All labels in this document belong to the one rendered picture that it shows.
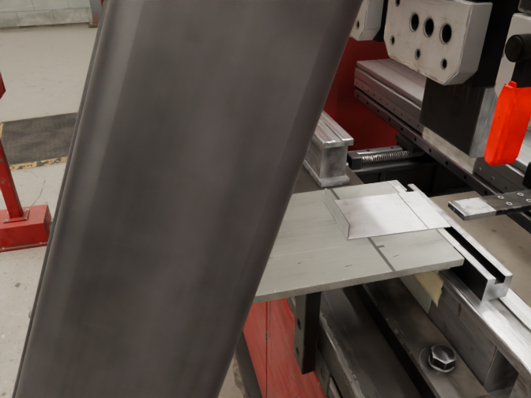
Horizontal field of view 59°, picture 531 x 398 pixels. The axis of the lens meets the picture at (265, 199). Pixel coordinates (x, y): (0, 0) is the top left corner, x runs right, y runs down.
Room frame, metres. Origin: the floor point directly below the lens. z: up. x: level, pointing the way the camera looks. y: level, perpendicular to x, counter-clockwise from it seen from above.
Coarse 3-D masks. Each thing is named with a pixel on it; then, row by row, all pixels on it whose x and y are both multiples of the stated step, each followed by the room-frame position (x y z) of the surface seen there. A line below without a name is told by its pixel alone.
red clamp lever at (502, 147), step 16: (512, 48) 0.33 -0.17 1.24; (528, 48) 0.32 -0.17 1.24; (528, 64) 0.32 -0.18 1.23; (512, 80) 0.33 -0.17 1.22; (528, 80) 0.32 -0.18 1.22; (512, 96) 0.32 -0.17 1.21; (528, 96) 0.32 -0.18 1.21; (496, 112) 0.33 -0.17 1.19; (512, 112) 0.32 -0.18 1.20; (528, 112) 0.32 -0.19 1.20; (496, 128) 0.33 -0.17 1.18; (512, 128) 0.32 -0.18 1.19; (496, 144) 0.32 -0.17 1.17; (512, 144) 0.32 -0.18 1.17; (496, 160) 0.32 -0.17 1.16; (512, 160) 0.32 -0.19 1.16
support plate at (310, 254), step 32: (320, 192) 0.55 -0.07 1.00; (352, 192) 0.55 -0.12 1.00; (384, 192) 0.55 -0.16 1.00; (288, 224) 0.47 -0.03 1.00; (320, 224) 0.47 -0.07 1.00; (288, 256) 0.41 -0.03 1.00; (320, 256) 0.41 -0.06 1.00; (352, 256) 0.41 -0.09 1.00; (416, 256) 0.41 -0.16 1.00; (448, 256) 0.41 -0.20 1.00; (288, 288) 0.36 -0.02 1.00; (320, 288) 0.36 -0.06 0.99
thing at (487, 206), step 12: (528, 168) 0.59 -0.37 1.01; (528, 180) 0.59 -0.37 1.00; (516, 192) 0.54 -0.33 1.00; (528, 192) 0.54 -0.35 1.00; (456, 204) 0.51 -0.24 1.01; (468, 204) 0.51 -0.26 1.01; (480, 204) 0.51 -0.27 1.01; (492, 204) 0.51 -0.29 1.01; (504, 204) 0.51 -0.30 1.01; (516, 204) 0.51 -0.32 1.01; (528, 204) 0.51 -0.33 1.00; (468, 216) 0.48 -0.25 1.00; (480, 216) 0.49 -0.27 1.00
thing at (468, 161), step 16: (432, 80) 0.53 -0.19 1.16; (432, 96) 0.52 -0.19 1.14; (448, 96) 0.50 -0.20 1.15; (464, 96) 0.47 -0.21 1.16; (480, 96) 0.45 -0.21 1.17; (432, 112) 0.52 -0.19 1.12; (448, 112) 0.49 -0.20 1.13; (464, 112) 0.47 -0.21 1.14; (480, 112) 0.45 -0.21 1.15; (432, 128) 0.51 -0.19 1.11; (448, 128) 0.49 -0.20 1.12; (464, 128) 0.46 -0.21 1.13; (480, 128) 0.45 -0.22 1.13; (432, 144) 0.52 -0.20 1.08; (448, 144) 0.49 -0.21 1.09; (464, 144) 0.46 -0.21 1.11; (480, 144) 0.45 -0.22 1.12; (464, 160) 0.46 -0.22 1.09
